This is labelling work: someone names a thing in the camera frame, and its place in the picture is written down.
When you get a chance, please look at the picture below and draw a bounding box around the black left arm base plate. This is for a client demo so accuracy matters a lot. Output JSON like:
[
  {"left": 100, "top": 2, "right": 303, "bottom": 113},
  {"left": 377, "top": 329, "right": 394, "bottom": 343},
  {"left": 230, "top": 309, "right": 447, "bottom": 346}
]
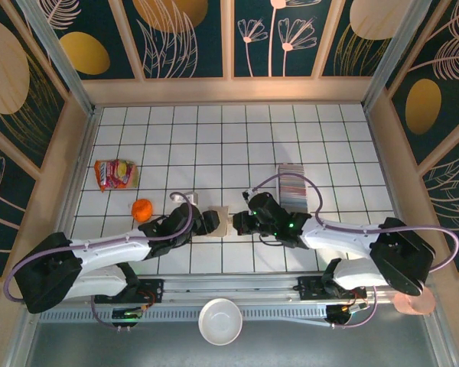
[{"left": 93, "top": 278, "right": 165, "bottom": 305}]

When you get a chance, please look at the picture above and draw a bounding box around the pink plastic cup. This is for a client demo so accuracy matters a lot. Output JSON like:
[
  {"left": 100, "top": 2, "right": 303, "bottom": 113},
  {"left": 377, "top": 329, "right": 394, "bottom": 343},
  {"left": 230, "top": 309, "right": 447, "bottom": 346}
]
[{"left": 392, "top": 288, "right": 437, "bottom": 317}]

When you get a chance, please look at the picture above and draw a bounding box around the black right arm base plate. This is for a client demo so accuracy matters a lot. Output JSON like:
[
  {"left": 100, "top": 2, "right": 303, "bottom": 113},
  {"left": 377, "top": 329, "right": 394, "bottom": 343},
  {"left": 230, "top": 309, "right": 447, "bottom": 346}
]
[{"left": 297, "top": 275, "right": 368, "bottom": 304}]

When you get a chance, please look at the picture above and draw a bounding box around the white slotted cable duct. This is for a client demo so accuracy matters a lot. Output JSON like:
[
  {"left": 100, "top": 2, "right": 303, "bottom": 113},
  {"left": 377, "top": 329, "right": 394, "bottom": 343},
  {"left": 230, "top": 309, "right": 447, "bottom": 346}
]
[{"left": 37, "top": 307, "right": 330, "bottom": 327}]

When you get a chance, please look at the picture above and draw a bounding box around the small circuit board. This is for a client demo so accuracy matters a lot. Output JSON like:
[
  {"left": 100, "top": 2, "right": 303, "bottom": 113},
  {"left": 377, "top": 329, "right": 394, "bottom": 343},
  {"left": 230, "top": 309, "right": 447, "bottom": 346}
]
[
  {"left": 326, "top": 301, "right": 370, "bottom": 326},
  {"left": 112, "top": 305, "right": 145, "bottom": 320}
]

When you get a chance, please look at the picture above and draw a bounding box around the aluminium mounting rail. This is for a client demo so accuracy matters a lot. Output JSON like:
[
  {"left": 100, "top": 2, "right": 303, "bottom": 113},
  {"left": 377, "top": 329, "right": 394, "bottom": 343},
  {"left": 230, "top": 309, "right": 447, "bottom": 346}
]
[{"left": 22, "top": 273, "right": 437, "bottom": 306}]

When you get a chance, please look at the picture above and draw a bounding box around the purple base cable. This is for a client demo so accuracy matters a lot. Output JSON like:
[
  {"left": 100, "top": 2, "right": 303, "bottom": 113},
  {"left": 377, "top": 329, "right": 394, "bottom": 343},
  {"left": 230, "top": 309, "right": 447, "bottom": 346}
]
[
  {"left": 90, "top": 296, "right": 119, "bottom": 330},
  {"left": 331, "top": 285, "right": 378, "bottom": 330}
]

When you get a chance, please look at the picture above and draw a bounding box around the orange yellow snack packet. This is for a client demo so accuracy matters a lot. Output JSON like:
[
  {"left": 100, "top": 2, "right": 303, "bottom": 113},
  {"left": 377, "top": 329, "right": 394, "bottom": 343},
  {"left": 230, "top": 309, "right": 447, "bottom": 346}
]
[{"left": 93, "top": 158, "right": 140, "bottom": 193}]

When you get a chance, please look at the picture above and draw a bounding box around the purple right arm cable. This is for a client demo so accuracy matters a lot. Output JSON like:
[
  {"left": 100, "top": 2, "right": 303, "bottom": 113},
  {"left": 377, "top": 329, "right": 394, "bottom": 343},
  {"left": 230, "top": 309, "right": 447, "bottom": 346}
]
[{"left": 246, "top": 174, "right": 459, "bottom": 274}]

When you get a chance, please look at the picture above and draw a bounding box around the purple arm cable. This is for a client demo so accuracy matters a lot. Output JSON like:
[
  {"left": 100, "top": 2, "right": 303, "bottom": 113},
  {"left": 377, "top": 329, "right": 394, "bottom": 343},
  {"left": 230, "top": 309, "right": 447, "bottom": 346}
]
[
  {"left": 246, "top": 174, "right": 459, "bottom": 274},
  {"left": 3, "top": 190, "right": 200, "bottom": 304}
]

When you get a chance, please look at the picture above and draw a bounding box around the orange fruit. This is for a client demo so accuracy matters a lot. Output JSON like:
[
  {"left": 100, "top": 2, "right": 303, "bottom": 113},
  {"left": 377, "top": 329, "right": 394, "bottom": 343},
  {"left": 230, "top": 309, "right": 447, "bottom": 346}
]
[{"left": 131, "top": 197, "right": 154, "bottom": 223}]

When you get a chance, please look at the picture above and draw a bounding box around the aluminium frame post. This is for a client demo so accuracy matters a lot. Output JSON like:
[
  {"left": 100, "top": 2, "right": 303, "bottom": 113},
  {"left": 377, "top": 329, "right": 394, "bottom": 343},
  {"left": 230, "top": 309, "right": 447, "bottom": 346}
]
[
  {"left": 17, "top": 0, "right": 97, "bottom": 115},
  {"left": 361, "top": 0, "right": 443, "bottom": 109}
]

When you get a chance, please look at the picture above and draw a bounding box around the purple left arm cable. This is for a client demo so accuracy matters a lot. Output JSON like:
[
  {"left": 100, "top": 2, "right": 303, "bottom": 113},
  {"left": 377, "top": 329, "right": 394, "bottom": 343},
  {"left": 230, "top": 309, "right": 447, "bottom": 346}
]
[{"left": 3, "top": 190, "right": 200, "bottom": 304}]

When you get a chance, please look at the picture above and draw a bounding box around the white bowl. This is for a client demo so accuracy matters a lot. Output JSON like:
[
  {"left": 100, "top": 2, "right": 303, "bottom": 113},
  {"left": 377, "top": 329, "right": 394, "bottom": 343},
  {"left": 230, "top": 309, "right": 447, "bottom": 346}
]
[{"left": 197, "top": 297, "right": 243, "bottom": 347}]

